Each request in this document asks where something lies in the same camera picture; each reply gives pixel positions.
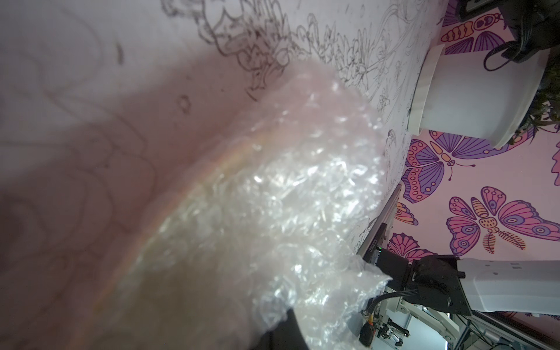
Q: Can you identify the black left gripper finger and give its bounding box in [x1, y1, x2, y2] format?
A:
[262, 309, 309, 350]

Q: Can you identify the clear bubble wrap sheet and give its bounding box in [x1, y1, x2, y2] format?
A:
[86, 61, 389, 349]

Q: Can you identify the green potted plant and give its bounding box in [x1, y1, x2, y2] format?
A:
[406, 0, 560, 150]

